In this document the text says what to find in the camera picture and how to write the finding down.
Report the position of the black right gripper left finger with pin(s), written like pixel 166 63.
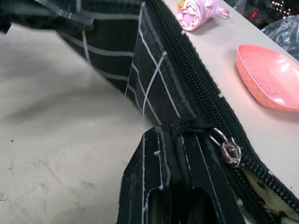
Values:
pixel 149 177

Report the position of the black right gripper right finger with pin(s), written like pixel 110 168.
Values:
pixel 205 186

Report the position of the black grid pouch with zipper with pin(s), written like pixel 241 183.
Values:
pixel 151 70

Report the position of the pink folded umbrella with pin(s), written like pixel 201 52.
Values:
pixel 196 12

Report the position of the clear plastic bag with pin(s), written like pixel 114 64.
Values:
pixel 283 35

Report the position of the pink plastic dish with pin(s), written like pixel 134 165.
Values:
pixel 268 74

